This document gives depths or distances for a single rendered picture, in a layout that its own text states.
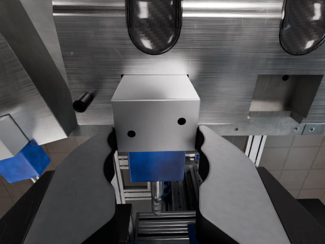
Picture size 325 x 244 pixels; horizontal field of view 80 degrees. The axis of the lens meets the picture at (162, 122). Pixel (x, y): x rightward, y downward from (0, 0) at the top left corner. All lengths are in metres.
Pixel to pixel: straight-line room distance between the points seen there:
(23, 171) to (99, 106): 0.14
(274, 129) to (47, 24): 0.32
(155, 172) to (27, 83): 0.15
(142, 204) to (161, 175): 1.19
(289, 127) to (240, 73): 0.19
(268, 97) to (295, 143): 1.34
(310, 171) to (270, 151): 0.39
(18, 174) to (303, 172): 1.70
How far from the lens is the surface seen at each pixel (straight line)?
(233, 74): 0.17
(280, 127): 0.33
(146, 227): 0.58
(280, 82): 0.22
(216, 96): 0.17
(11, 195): 1.93
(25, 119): 0.25
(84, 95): 0.17
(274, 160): 1.58
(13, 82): 0.24
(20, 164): 0.28
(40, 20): 0.27
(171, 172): 0.16
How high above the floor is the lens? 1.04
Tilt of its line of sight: 61 degrees down
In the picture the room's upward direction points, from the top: 178 degrees clockwise
